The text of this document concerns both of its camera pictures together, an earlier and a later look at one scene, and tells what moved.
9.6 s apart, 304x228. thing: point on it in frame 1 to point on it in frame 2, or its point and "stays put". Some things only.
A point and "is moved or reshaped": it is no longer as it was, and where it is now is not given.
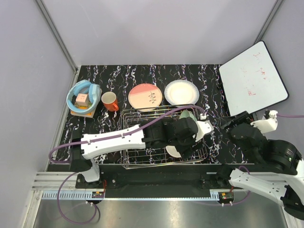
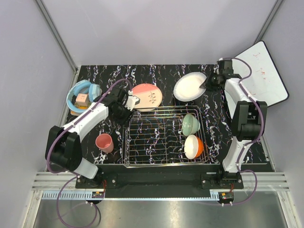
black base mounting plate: (159, 177) stays put
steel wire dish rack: (156, 157) stays put
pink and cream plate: (145, 97) stays put
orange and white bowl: (173, 151) to (194, 147)
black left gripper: (185, 152) to (122, 121)
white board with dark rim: (251, 81) stays put
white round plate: (181, 92) is moved or reshaped
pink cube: (81, 99) stays put
